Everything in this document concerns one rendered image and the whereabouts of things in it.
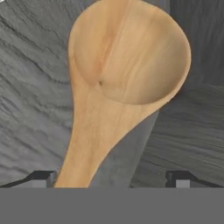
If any light wooden spoon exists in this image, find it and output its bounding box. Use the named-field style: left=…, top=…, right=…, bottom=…
left=53, top=0, right=193, bottom=189

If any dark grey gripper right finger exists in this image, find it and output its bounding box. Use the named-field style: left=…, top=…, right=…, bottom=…
left=164, top=170, right=224, bottom=189

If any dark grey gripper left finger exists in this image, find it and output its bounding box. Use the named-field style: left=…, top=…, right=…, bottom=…
left=0, top=170, right=58, bottom=189

